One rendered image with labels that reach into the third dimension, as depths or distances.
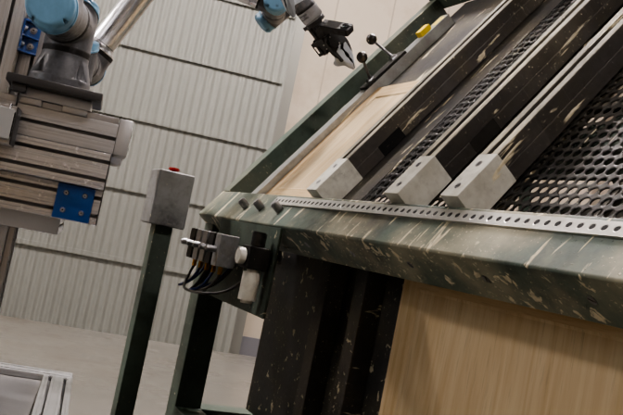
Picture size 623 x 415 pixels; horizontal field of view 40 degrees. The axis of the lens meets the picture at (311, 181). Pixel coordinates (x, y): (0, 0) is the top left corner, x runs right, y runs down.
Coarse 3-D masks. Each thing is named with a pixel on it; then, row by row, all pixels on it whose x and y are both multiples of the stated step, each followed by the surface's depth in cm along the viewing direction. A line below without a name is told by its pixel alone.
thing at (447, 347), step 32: (416, 288) 204; (416, 320) 202; (448, 320) 190; (480, 320) 180; (512, 320) 171; (544, 320) 162; (576, 320) 154; (416, 352) 199; (448, 352) 188; (480, 352) 177; (512, 352) 169; (544, 352) 160; (576, 352) 153; (608, 352) 146; (416, 384) 196; (448, 384) 185; (480, 384) 175; (512, 384) 166; (544, 384) 158; (576, 384) 151; (608, 384) 144
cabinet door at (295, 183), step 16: (384, 96) 273; (400, 96) 261; (352, 112) 281; (368, 112) 270; (384, 112) 259; (336, 128) 279; (352, 128) 267; (368, 128) 256; (320, 144) 276; (336, 144) 265; (352, 144) 254; (304, 160) 272; (320, 160) 261; (288, 176) 269; (304, 176) 259; (272, 192) 266; (288, 192) 255; (304, 192) 245
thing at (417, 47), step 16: (448, 16) 297; (432, 32) 294; (416, 48) 292; (400, 64) 289; (384, 80) 287; (368, 96) 284; (304, 144) 280; (288, 160) 275; (272, 176) 273; (256, 192) 270
